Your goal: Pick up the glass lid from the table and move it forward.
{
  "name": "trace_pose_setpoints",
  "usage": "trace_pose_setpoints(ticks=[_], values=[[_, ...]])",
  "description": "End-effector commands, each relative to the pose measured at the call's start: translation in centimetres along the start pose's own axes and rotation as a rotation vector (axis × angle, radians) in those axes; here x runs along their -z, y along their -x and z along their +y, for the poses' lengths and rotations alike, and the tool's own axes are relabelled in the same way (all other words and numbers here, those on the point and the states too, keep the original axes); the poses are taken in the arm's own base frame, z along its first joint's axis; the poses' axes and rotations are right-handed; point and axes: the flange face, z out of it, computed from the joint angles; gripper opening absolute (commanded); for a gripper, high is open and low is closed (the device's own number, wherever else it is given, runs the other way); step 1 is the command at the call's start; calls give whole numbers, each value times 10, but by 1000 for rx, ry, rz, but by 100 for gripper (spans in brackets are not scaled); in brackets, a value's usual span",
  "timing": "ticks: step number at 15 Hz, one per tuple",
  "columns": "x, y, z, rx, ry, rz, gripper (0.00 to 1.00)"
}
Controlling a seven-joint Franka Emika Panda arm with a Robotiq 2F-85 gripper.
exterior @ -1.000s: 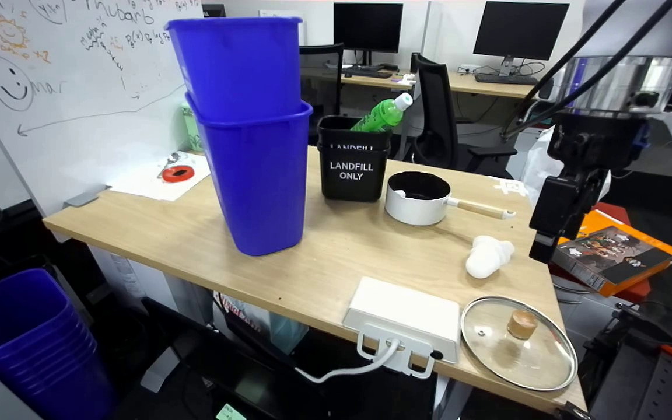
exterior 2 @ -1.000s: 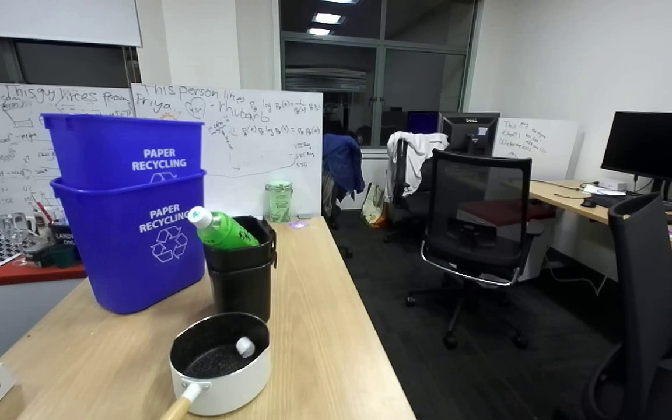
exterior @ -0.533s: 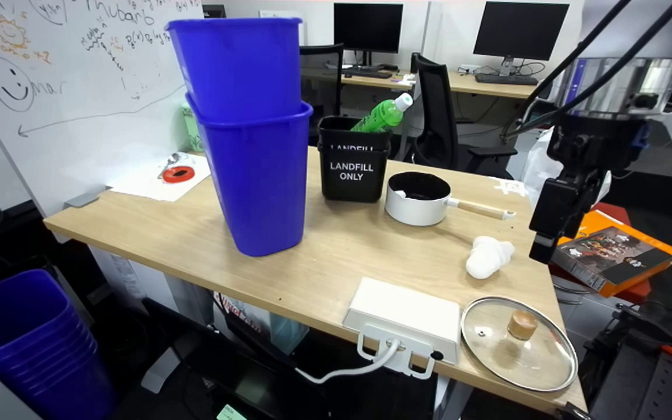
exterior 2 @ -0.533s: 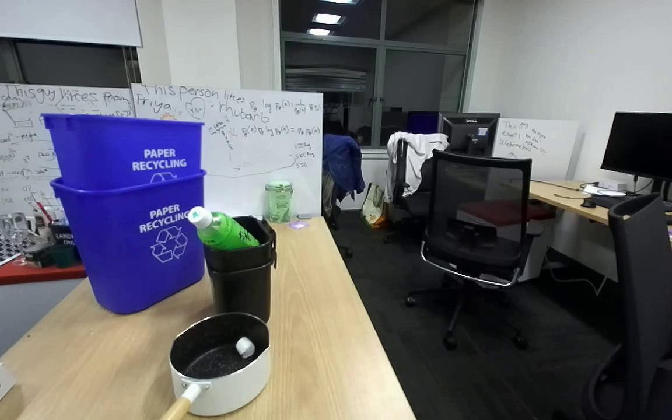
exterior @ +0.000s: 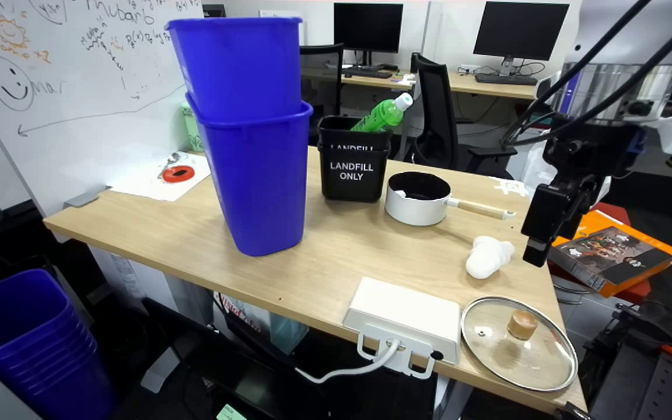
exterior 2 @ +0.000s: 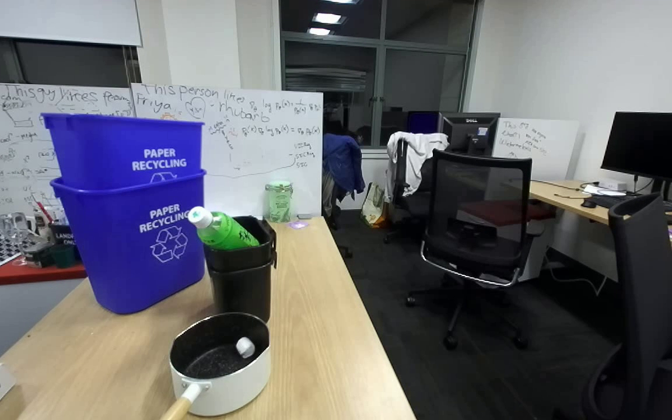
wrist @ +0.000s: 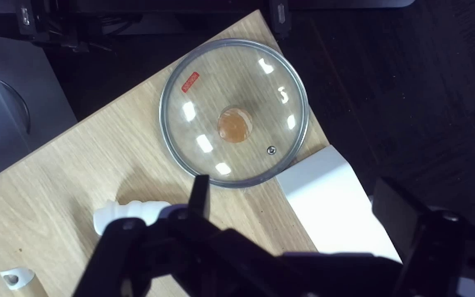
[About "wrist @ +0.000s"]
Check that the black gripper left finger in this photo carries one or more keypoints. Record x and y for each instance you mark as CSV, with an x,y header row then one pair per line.
x,y
123,252

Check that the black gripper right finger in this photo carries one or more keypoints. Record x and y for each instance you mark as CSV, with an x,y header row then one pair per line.
x,y
446,252

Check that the glass lid with wooden knob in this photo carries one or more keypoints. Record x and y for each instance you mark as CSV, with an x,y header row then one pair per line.
x,y
231,87

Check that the white plastic cylinder fitting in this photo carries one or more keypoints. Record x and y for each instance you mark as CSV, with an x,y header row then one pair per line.
x,y
133,214

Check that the white power strip box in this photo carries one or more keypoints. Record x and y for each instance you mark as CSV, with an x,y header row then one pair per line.
x,y
330,208

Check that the grey metal cabinet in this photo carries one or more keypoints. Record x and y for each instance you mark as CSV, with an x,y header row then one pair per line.
x,y
12,109

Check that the small white bracket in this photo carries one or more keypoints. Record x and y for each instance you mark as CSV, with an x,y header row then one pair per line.
x,y
17,277

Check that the black equipment frame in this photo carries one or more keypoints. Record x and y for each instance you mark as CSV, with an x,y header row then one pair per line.
x,y
83,16

